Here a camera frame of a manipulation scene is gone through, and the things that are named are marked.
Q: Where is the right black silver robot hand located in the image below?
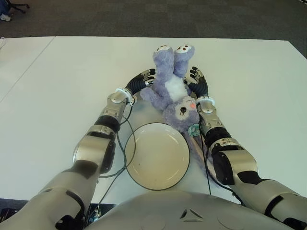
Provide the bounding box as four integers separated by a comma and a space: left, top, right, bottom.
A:
183, 66, 209, 99

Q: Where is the thin black signal cable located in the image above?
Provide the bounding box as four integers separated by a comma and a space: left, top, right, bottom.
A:
99, 105, 137, 204
201, 135, 212, 195

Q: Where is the silver robot torso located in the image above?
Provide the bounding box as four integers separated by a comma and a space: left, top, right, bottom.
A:
83, 190, 295, 230

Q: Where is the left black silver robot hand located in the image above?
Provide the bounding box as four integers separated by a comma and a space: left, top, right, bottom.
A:
125, 68, 157, 95

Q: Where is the blue jeans leg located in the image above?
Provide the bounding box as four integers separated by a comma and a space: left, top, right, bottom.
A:
0, 0, 12, 16

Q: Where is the thick black power cable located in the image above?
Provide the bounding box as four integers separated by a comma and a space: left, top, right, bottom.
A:
213, 177, 244, 206
99, 112, 128, 178

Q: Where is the white plate black rim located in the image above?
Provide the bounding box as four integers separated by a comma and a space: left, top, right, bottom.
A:
124, 122, 192, 192

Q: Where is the purple plush bunny doll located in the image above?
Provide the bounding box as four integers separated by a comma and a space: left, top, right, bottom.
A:
140, 44, 218, 184

